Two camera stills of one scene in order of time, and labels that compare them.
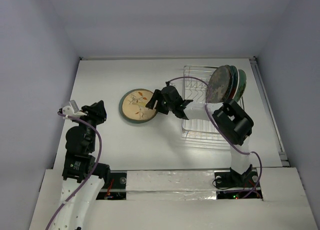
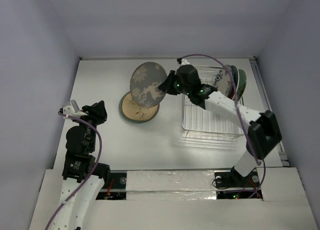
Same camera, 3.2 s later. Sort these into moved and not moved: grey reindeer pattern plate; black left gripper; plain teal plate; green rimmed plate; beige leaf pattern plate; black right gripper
Moved: black right gripper; grey reindeer pattern plate
Not moved: black left gripper; green rimmed plate; beige leaf pattern plate; plain teal plate
